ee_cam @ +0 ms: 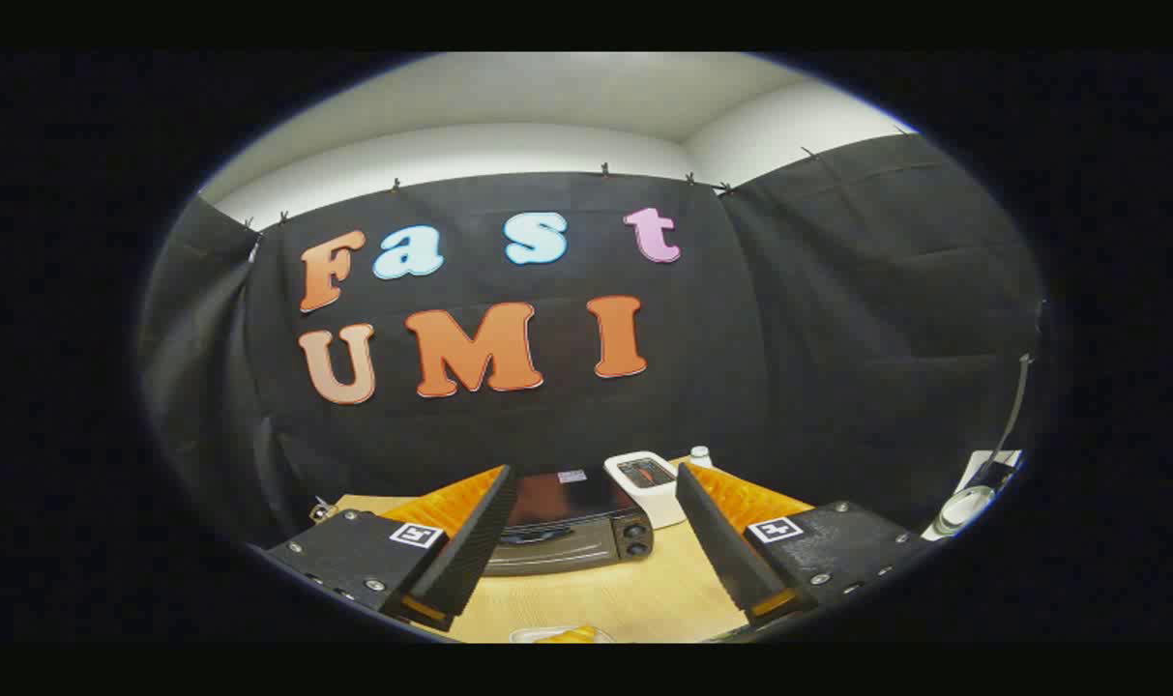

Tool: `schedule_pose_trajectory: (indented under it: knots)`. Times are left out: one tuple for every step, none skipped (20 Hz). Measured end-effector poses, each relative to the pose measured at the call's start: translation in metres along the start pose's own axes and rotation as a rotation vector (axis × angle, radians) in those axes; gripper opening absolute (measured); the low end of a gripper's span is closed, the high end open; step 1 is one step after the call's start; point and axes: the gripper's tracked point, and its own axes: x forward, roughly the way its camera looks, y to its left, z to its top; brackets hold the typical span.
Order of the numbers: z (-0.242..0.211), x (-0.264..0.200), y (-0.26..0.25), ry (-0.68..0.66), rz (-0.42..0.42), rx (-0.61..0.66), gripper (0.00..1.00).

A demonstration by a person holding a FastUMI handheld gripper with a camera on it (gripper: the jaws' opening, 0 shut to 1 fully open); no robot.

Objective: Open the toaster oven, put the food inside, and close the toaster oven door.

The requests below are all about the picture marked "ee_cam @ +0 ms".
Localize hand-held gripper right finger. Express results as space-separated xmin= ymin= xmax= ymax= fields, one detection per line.
xmin=676 ymin=462 xmax=935 ymax=624

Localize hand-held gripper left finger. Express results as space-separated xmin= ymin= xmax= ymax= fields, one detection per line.
xmin=265 ymin=464 xmax=519 ymax=634

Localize black toaster oven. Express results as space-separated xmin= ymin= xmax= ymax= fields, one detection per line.
xmin=484 ymin=469 xmax=655 ymax=578

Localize white countertop appliance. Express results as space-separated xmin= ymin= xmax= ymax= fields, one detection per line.
xmin=603 ymin=450 xmax=689 ymax=530

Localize white oval plate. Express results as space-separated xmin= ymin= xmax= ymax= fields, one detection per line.
xmin=509 ymin=624 xmax=616 ymax=645

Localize black backdrop cloth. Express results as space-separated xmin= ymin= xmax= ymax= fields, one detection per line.
xmin=136 ymin=130 xmax=1046 ymax=542

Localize round silver-rimmed object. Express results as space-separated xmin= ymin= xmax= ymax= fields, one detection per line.
xmin=934 ymin=486 xmax=996 ymax=537

